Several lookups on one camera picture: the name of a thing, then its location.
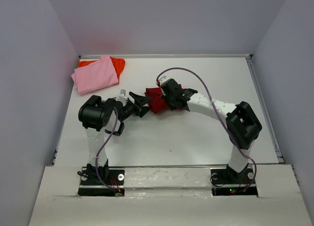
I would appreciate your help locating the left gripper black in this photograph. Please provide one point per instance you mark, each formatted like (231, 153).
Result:
(137, 104)

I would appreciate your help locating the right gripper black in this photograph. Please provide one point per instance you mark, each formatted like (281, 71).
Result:
(169, 98)

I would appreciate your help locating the dark red t shirt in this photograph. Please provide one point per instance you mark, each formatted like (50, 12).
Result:
(157, 105)

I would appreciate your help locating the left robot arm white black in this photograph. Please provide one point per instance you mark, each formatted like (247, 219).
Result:
(100, 117)

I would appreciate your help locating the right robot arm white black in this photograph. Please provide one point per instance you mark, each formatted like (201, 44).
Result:
(239, 120)

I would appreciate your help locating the orange folded t shirt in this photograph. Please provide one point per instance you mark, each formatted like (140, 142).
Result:
(118, 63)

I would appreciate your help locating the pink folded t shirt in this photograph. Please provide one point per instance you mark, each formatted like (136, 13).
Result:
(97, 75)

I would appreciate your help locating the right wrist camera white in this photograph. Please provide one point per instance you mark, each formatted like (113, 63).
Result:
(161, 80)

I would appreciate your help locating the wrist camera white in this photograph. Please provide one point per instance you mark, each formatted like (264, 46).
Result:
(122, 96)
(161, 80)

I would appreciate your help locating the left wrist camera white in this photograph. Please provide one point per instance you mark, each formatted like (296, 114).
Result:
(122, 96)

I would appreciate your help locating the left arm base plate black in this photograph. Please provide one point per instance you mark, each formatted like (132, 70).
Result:
(91, 186)

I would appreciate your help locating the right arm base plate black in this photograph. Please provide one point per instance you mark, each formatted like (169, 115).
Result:
(222, 185)

